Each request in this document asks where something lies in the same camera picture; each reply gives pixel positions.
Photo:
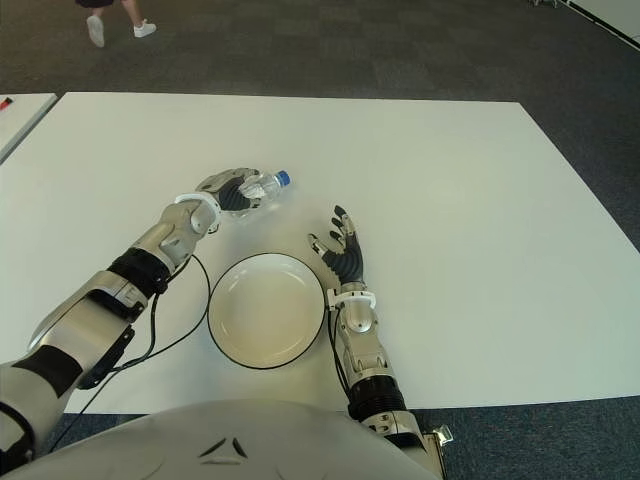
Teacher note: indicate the white side table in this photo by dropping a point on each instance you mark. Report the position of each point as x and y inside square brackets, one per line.
[20, 120]

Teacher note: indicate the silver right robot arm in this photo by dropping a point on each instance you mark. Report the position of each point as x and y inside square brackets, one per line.
[365, 355]

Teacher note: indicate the person with white sneakers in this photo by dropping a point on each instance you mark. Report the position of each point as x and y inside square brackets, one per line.
[95, 31]

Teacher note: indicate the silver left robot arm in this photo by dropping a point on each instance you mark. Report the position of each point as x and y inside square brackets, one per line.
[100, 310]

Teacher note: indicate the white table corner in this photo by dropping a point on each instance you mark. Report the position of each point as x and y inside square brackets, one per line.
[612, 22]

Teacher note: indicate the red marker pen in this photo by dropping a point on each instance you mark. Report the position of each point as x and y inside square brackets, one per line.
[6, 104]

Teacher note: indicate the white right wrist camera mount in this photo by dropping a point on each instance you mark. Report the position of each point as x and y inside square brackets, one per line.
[357, 296]

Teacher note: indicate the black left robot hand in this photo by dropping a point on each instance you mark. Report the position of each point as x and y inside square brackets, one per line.
[227, 192]

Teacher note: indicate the clear water bottle blue cap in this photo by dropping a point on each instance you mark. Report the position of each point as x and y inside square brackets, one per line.
[270, 185]

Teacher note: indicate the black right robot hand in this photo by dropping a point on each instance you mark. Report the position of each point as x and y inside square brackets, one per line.
[347, 260]

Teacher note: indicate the grey robot torso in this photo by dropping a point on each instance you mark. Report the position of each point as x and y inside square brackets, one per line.
[225, 450]

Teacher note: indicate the white plate black rim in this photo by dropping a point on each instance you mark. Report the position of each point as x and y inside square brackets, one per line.
[265, 310]

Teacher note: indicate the small metal clip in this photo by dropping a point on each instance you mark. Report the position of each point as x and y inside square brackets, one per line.
[444, 434]

